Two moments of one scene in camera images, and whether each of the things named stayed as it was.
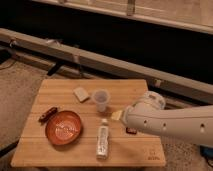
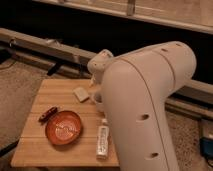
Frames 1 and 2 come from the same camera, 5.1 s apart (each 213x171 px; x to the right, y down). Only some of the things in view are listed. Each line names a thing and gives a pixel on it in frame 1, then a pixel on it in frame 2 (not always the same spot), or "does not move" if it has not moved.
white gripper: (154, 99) to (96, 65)
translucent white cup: (101, 97) does not move
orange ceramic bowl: (63, 127) does not move
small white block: (81, 94) does not move
